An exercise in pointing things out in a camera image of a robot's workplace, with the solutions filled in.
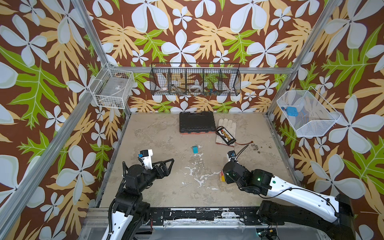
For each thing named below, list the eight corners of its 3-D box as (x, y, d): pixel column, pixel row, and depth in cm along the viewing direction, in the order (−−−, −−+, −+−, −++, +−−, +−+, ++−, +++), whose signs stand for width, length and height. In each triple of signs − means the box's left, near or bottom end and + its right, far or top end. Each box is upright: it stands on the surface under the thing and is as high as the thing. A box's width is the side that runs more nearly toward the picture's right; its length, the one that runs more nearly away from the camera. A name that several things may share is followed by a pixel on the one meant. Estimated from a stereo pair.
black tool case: (178, 134, 108) (178, 130, 104) (180, 114, 120) (179, 111, 117) (215, 134, 108) (216, 130, 105) (212, 114, 120) (213, 111, 117)
